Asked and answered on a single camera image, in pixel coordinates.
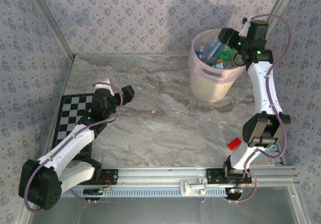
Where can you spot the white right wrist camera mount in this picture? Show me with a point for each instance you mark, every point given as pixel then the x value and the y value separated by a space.
pixel 245 29

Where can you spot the white latch bracket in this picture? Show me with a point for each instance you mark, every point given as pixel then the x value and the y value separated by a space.
pixel 191 187

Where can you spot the grey front panel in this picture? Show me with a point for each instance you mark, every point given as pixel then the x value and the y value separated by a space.
pixel 160 211

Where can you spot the light blue cylinder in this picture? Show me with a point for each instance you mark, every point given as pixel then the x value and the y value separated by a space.
pixel 272 147

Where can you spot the red plastic block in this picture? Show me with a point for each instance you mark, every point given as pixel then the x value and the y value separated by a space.
pixel 234 143

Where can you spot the left circuit board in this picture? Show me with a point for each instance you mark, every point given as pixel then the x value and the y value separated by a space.
pixel 92 191

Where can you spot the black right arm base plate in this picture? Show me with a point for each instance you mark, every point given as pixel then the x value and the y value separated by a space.
pixel 213 176

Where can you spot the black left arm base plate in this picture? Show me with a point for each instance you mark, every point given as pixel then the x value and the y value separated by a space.
pixel 110 177

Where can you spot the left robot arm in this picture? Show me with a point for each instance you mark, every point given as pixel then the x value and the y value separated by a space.
pixel 72 143

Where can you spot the clear bottle Pepsi logo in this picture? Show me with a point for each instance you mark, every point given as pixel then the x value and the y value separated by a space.
pixel 200 56

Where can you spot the blue white label bottle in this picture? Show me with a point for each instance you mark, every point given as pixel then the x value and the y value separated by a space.
pixel 219 63

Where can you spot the cream plastic bin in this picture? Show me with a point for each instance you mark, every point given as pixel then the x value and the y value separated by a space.
pixel 210 88

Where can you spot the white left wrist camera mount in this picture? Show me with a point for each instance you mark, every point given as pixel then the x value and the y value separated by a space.
pixel 104 85

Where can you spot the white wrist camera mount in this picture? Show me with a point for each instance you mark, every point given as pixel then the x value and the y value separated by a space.
pixel 245 29
pixel 104 85

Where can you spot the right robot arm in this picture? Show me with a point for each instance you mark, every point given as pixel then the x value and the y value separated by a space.
pixel 260 88

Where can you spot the right circuit board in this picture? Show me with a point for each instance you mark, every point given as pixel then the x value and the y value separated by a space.
pixel 234 191

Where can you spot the pink-lined trash bin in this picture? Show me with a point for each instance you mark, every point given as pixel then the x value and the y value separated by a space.
pixel 198 65

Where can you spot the green bottle yellow cap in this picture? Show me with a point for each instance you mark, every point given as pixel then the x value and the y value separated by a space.
pixel 224 55

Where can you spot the aluminium frame post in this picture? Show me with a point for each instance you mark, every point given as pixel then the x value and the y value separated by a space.
pixel 280 6

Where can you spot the circuit board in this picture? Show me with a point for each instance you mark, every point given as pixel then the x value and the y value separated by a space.
pixel 92 191
pixel 234 191

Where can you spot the aluminium rail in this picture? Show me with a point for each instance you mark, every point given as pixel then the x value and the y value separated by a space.
pixel 163 175

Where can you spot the crushed clear bottle blue label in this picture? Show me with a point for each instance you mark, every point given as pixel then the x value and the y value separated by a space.
pixel 213 47

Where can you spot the black grey checkerboard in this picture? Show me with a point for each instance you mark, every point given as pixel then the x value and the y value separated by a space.
pixel 72 106

